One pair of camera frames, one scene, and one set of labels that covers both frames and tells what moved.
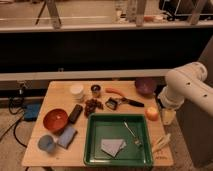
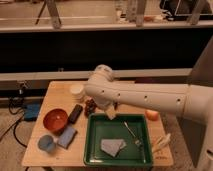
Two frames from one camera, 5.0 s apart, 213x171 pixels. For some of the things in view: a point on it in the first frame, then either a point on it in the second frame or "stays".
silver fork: (136, 140) stays
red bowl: (55, 119) stays
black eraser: (76, 111) stays
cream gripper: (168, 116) → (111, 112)
